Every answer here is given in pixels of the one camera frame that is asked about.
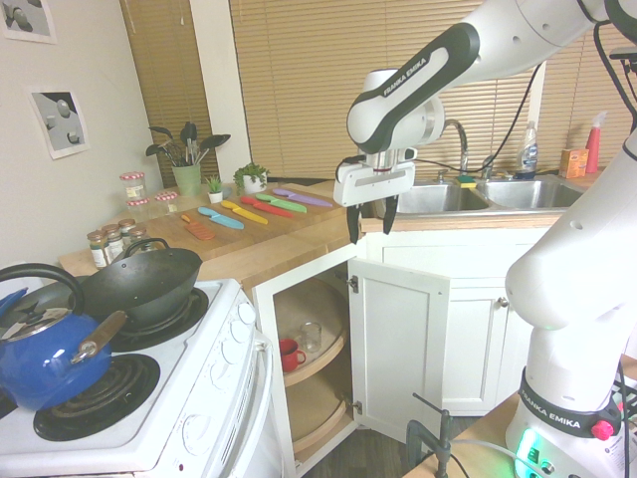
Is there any red knife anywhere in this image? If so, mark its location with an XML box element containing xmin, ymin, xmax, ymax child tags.
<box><xmin>240</xmin><ymin>195</ymin><xmax>296</xmax><ymax>220</ymax></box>

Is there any orange knife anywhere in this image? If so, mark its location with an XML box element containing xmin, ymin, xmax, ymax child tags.
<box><xmin>179</xmin><ymin>212</ymin><xmax>217</xmax><ymax>242</ymax></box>

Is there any red mug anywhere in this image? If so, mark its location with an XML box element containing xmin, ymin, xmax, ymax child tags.
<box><xmin>278</xmin><ymin>338</ymin><xmax>308</xmax><ymax>372</ymax></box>

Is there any chrome kitchen faucet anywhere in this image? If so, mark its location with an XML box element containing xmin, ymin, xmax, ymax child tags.
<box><xmin>434</xmin><ymin>118</ymin><xmax>515</xmax><ymax>183</ymax></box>

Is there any purple knife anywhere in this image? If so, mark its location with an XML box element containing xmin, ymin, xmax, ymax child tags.
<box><xmin>272</xmin><ymin>187</ymin><xmax>334</xmax><ymax>209</ymax></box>

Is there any bushy plant in white pot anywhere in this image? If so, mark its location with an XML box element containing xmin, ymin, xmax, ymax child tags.
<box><xmin>232</xmin><ymin>162</ymin><xmax>272</xmax><ymax>197</ymax></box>

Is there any black wok with wooden handle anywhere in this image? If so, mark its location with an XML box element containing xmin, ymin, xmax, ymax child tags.
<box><xmin>69</xmin><ymin>237</ymin><xmax>203</xmax><ymax>365</ymax></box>

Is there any grey shapes wall print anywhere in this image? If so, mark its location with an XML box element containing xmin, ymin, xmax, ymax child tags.
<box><xmin>0</xmin><ymin>0</ymin><xmax>59</xmax><ymax>46</ymax></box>
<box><xmin>26</xmin><ymin>84</ymin><xmax>94</xmax><ymax>161</ymax></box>

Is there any yellow knife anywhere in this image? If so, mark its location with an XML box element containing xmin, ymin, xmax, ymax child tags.
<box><xmin>220</xmin><ymin>199</ymin><xmax>270</xmax><ymax>226</ymax></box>

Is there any clear glass jar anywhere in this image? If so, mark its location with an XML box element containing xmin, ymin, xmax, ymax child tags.
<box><xmin>298</xmin><ymin>321</ymin><xmax>324</xmax><ymax>355</ymax></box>

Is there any clear plastic tube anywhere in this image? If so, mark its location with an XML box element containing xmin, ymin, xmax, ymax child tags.
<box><xmin>449</xmin><ymin>436</ymin><xmax>520</xmax><ymax>465</ymax></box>

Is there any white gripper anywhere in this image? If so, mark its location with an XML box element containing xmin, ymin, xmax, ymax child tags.
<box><xmin>331</xmin><ymin>158</ymin><xmax>417</xmax><ymax>245</ymax></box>

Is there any black metal clamp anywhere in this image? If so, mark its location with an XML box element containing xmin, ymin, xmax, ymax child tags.
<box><xmin>406</xmin><ymin>391</ymin><xmax>456</xmax><ymax>478</ymax></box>

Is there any small plant in white pot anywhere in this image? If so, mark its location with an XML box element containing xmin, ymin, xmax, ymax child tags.
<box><xmin>204</xmin><ymin>173</ymin><xmax>226</xmax><ymax>205</ymax></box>

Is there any blue knife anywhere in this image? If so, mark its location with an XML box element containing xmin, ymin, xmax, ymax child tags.
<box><xmin>197</xmin><ymin>205</ymin><xmax>247</xmax><ymax>231</ymax></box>

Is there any green utensil holder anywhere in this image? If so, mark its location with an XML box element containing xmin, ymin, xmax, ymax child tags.
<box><xmin>171</xmin><ymin>162</ymin><xmax>203</xmax><ymax>197</ymax></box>

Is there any wide wooden window blind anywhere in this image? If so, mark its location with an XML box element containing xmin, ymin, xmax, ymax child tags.
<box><xmin>229</xmin><ymin>0</ymin><xmax>546</xmax><ymax>181</ymax></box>

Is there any clear dish soap bottle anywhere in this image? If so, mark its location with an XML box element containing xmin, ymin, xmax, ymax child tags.
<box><xmin>514</xmin><ymin>119</ymin><xmax>540</xmax><ymax>181</ymax></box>

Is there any black camera stand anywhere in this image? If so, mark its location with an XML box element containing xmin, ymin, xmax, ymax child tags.
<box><xmin>608</xmin><ymin>46</ymin><xmax>637</xmax><ymax>109</ymax></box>

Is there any black coil burner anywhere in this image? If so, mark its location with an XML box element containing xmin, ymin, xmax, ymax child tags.
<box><xmin>109</xmin><ymin>287</ymin><xmax>211</xmax><ymax>352</ymax></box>
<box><xmin>33</xmin><ymin>353</ymin><xmax>162</xmax><ymax>442</ymax></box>

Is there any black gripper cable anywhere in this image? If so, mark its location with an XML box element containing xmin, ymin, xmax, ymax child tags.
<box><xmin>412</xmin><ymin>62</ymin><xmax>544</xmax><ymax>173</ymax></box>

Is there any wooden lazy susan shelf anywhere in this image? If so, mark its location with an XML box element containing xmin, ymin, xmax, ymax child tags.
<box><xmin>288</xmin><ymin>376</ymin><xmax>352</xmax><ymax>455</ymax></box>
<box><xmin>273</xmin><ymin>277</ymin><xmax>347</xmax><ymax>389</ymax></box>

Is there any white panelled door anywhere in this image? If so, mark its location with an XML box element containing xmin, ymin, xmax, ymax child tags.
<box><xmin>251</xmin><ymin>226</ymin><xmax>554</xmax><ymax>467</ymax></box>

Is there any black plastic spoon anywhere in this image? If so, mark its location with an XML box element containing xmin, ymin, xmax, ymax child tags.
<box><xmin>145</xmin><ymin>125</ymin><xmax>181</xmax><ymax>166</ymax></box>
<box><xmin>196</xmin><ymin>132</ymin><xmax>233</xmax><ymax>166</ymax></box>

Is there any green knife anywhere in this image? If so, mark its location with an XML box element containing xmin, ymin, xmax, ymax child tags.
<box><xmin>255</xmin><ymin>192</ymin><xmax>310</xmax><ymax>215</ymax></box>

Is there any white sink cabinet door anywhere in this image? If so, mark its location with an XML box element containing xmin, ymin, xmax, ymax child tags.
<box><xmin>442</xmin><ymin>286</ymin><xmax>510</xmax><ymax>413</ymax></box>

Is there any stainless steel double sink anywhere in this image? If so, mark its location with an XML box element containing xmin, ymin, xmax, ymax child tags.
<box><xmin>391</xmin><ymin>176</ymin><xmax>587</xmax><ymax>216</ymax></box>

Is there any narrow wooden window blind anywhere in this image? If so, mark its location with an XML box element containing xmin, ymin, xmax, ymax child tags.
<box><xmin>118</xmin><ymin>0</ymin><xmax>221</xmax><ymax>176</ymax></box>

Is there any blue kettle with black handle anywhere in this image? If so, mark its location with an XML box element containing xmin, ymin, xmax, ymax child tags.
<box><xmin>0</xmin><ymin>263</ymin><xmax>113</xmax><ymax>412</ymax></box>

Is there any pink spray bottle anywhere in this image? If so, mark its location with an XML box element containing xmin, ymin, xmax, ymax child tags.
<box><xmin>584</xmin><ymin>110</ymin><xmax>610</xmax><ymax>174</ymax></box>

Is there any glass jar red checkered lid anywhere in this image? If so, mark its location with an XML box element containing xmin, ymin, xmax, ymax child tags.
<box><xmin>125</xmin><ymin>197</ymin><xmax>152</xmax><ymax>223</ymax></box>
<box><xmin>153</xmin><ymin>190</ymin><xmax>180</xmax><ymax>218</ymax></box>
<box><xmin>118</xmin><ymin>170</ymin><xmax>147</xmax><ymax>202</ymax></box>

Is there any large wooden cutting board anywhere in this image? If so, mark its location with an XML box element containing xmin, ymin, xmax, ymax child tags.
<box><xmin>118</xmin><ymin>184</ymin><xmax>350</xmax><ymax>263</ymax></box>

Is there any orange cardboard box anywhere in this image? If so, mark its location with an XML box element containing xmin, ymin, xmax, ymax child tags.
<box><xmin>558</xmin><ymin>147</ymin><xmax>590</xmax><ymax>180</ymax></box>

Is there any white corner cabinet door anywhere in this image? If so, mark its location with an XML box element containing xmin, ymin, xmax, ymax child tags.
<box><xmin>347</xmin><ymin>256</ymin><xmax>452</xmax><ymax>444</ymax></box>

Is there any white electric stove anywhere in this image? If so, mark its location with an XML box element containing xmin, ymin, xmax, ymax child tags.
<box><xmin>0</xmin><ymin>277</ymin><xmax>280</xmax><ymax>478</ymax></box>

